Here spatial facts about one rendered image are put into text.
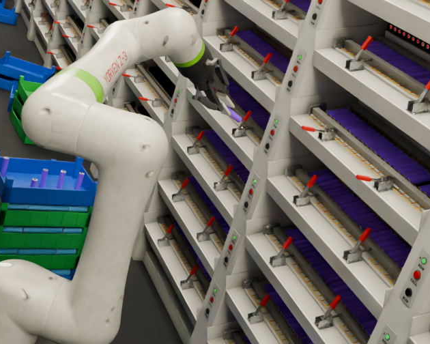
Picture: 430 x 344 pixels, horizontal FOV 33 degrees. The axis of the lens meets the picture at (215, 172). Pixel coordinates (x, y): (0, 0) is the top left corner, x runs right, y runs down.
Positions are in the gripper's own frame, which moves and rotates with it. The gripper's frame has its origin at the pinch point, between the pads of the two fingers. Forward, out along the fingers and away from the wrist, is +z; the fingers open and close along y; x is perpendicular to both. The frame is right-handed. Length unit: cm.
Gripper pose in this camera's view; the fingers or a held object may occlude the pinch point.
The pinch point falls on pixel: (224, 104)
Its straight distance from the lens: 203.0
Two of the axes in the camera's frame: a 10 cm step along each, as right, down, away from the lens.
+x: -8.3, -2.7, 4.8
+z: 3.5, 4.1, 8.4
